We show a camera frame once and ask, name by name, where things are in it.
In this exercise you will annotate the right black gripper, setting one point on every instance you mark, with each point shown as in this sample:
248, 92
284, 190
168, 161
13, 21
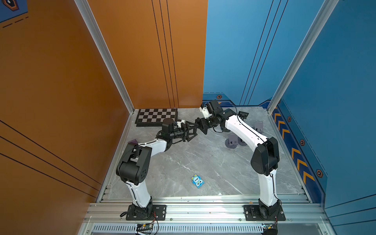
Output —
202, 123

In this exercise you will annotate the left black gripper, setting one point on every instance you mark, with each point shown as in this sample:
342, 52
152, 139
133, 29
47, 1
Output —
183, 131

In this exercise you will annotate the grey round stand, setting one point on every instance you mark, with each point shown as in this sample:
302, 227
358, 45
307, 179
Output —
241, 142
259, 127
232, 141

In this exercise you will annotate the black folding phone stand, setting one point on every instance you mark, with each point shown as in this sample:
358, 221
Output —
243, 115

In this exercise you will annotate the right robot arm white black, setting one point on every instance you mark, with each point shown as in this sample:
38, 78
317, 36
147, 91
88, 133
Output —
265, 157

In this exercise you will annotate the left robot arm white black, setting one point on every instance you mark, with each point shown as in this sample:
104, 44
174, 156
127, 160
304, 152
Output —
133, 166

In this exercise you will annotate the black white chessboard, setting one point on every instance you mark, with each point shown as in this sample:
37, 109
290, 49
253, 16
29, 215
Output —
155, 117

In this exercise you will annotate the purple cube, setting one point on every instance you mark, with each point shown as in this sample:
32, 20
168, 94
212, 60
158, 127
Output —
134, 141

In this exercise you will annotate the left green circuit board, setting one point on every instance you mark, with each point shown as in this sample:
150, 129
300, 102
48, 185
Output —
144, 229

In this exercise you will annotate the right circuit board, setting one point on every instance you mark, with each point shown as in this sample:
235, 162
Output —
271, 229

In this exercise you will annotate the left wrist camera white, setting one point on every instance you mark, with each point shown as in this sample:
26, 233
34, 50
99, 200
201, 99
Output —
179, 123

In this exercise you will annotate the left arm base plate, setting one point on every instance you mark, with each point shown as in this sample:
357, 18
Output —
155, 212

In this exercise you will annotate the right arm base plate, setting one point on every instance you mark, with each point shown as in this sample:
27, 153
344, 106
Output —
255, 212

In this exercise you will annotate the aluminium front rail frame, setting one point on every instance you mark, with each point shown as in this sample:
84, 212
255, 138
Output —
212, 215

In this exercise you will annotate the left aluminium corner post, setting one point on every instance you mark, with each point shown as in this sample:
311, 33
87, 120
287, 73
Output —
93, 27

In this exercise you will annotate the aluminium corner post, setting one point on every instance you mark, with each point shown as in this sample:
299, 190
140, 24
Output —
93, 27
315, 29

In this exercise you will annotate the right aluminium corner post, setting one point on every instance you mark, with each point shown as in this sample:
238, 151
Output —
315, 29

